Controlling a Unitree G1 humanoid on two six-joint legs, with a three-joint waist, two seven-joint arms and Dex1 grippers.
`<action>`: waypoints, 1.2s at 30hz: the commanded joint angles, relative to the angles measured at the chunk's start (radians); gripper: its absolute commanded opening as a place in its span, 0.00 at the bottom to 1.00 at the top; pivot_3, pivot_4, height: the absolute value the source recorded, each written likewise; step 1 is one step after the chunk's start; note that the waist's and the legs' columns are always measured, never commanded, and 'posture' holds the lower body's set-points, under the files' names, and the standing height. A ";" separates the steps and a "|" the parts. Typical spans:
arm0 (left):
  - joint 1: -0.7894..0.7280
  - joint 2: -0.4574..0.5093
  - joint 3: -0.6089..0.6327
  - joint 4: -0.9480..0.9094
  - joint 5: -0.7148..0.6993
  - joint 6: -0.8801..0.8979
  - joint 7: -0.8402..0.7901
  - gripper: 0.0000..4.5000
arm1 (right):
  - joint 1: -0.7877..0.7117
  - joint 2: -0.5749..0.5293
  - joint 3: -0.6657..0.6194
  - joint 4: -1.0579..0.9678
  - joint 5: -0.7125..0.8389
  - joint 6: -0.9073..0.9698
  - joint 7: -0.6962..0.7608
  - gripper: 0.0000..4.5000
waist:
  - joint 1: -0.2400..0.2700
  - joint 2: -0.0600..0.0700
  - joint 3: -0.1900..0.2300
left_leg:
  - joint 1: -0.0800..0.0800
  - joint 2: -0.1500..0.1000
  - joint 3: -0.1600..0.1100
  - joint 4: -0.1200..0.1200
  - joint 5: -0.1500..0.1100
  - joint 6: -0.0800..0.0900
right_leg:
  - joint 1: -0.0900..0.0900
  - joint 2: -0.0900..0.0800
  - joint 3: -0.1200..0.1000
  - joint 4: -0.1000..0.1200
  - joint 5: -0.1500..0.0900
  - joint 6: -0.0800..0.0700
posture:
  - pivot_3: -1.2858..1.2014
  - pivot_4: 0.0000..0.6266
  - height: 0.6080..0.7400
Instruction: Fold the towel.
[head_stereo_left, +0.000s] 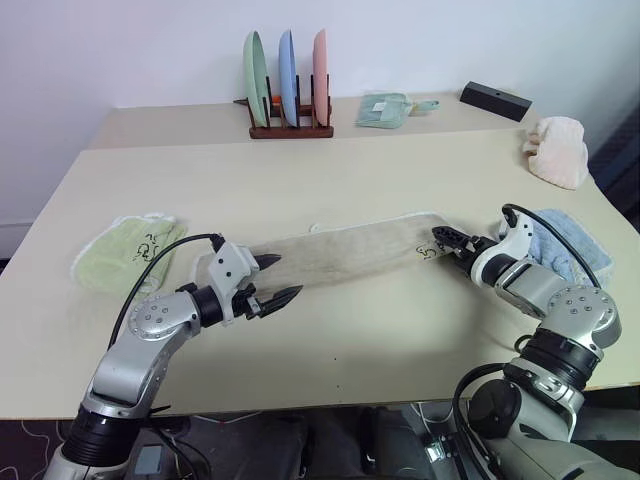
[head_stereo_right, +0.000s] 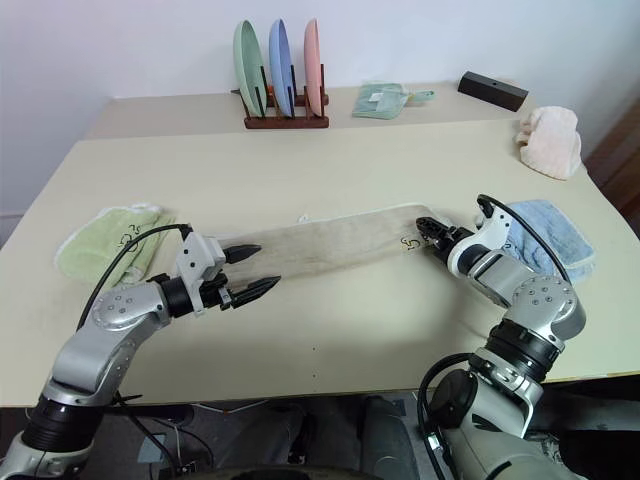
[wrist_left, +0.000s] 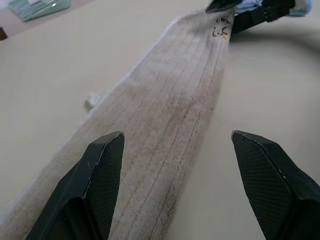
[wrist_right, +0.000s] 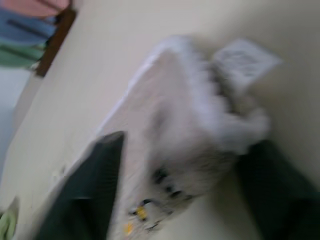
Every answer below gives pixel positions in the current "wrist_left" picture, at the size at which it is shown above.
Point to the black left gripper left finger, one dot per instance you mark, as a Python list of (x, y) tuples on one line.
[(85, 190)]

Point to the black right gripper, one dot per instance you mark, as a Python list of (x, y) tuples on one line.
[(277, 8)]

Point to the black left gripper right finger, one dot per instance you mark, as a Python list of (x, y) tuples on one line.
[(272, 185)]

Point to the beige ribbed towel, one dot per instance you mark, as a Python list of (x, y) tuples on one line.
[(160, 125)]

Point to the light blue cloth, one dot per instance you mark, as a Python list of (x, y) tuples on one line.
[(301, 8)]

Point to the dark brown object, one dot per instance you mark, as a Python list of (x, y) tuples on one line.
[(3, 33)]

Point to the green folded cloth pack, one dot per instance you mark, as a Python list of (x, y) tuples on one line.
[(37, 8)]

